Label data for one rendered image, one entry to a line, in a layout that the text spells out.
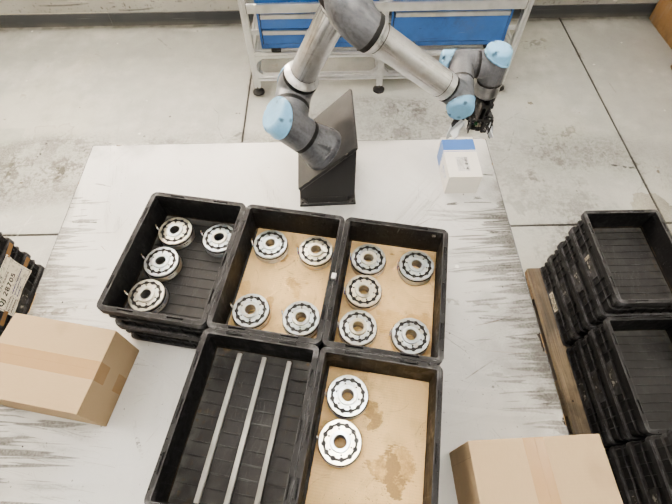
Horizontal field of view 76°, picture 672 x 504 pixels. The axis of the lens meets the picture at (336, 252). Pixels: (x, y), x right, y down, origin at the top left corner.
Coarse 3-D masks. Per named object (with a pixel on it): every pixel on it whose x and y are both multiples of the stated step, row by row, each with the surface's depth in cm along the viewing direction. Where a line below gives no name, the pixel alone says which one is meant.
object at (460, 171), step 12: (444, 144) 162; (456, 144) 162; (468, 144) 162; (444, 156) 159; (456, 156) 159; (468, 156) 159; (444, 168) 160; (456, 168) 155; (468, 168) 155; (480, 168) 155; (444, 180) 160; (456, 180) 155; (468, 180) 155; (480, 180) 155; (444, 192) 160; (456, 192) 160; (468, 192) 161
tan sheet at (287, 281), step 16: (288, 240) 135; (288, 256) 132; (256, 272) 129; (272, 272) 129; (288, 272) 129; (304, 272) 129; (320, 272) 129; (240, 288) 126; (256, 288) 126; (272, 288) 126; (288, 288) 126; (304, 288) 126; (320, 288) 126; (272, 304) 123; (288, 304) 123; (320, 304) 123; (272, 320) 121; (304, 320) 121
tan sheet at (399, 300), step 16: (400, 256) 131; (432, 256) 131; (352, 272) 129; (384, 272) 129; (384, 288) 126; (400, 288) 126; (416, 288) 126; (432, 288) 126; (384, 304) 123; (400, 304) 123; (416, 304) 123; (432, 304) 123; (384, 320) 120; (432, 320) 120; (336, 336) 118; (384, 336) 118
